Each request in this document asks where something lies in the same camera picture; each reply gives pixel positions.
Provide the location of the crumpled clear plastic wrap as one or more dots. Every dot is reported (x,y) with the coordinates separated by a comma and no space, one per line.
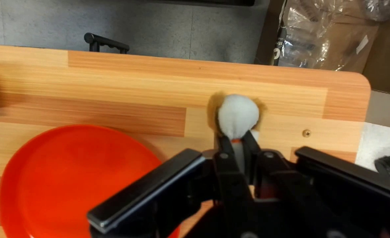
(318,31)

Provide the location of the red round plate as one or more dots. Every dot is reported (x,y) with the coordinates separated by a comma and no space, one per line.
(71,176)

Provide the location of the black round knob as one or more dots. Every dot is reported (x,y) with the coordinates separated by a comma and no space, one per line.
(389,166)

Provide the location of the brown cardboard box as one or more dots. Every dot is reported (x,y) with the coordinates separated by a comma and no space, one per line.
(380,57)

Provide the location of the white cloth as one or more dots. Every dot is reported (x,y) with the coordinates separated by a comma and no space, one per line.
(380,141)

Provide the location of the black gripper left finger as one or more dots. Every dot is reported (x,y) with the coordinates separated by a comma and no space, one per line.
(159,199)

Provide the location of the wooden toy kitchen counter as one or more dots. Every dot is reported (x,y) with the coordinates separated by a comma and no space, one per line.
(159,93)

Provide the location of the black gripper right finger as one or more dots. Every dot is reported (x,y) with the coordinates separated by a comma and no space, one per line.
(335,194)

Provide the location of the small white toy garlic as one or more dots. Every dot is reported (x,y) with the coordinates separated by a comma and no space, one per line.
(239,114)

